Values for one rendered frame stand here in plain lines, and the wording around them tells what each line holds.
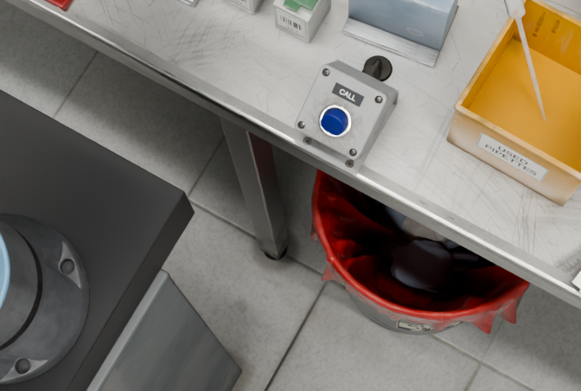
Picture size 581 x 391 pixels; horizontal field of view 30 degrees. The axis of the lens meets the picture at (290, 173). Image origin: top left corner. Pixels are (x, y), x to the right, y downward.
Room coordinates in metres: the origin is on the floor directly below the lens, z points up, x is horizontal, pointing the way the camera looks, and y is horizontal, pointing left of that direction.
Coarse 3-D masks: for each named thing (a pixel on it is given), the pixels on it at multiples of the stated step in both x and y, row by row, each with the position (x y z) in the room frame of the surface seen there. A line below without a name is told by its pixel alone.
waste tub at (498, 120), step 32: (512, 32) 0.40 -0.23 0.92; (544, 32) 0.40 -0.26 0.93; (576, 32) 0.38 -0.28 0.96; (480, 64) 0.35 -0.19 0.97; (512, 64) 0.38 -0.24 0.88; (544, 64) 0.38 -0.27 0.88; (576, 64) 0.37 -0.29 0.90; (480, 96) 0.36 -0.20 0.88; (512, 96) 0.35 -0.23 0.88; (544, 96) 0.35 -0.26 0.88; (576, 96) 0.34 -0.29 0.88; (480, 128) 0.30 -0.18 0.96; (512, 128) 0.32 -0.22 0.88; (544, 128) 0.31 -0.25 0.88; (576, 128) 0.31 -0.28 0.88; (512, 160) 0.27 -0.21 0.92; (544, 160) 0.26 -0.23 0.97; (576, 160) 0.28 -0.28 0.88; (544, 192) 0.25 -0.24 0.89
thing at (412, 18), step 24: (360, 0) 0.45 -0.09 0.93; (384, 0) 0.44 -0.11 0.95; (408, 0) 0.43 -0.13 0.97; (432, 0) 0.42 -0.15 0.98; (456, 0) 0.43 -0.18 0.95; (360, 24) 0.45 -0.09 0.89; (384, 24) 0.44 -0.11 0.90; (408, 24) 0.43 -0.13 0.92; (432, 24) 0.41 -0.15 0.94; (408, 48) 0.42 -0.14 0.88; (432, 48) 0.41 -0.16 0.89
